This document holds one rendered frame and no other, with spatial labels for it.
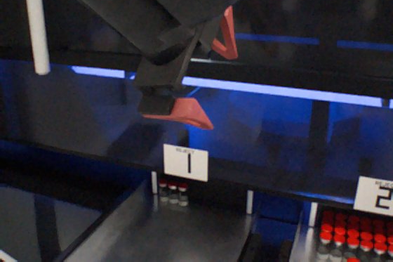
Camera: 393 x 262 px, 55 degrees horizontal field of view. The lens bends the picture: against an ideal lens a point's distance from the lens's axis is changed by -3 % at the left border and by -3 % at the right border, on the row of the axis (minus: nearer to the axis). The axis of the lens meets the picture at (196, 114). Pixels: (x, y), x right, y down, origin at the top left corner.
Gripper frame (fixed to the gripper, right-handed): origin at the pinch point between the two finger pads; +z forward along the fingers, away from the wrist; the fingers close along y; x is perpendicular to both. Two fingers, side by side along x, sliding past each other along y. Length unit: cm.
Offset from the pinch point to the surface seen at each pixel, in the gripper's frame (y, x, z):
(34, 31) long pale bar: -6.5, -35.3, -9.7
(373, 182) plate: -0.7, 10.6, 30.0
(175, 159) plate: 3.3, -21.3, 18.9
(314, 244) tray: 9.5, -0.6, 39.8
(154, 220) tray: 14.2, -28.2, 26.4
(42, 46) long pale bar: -5.1, -35.3, -7.1
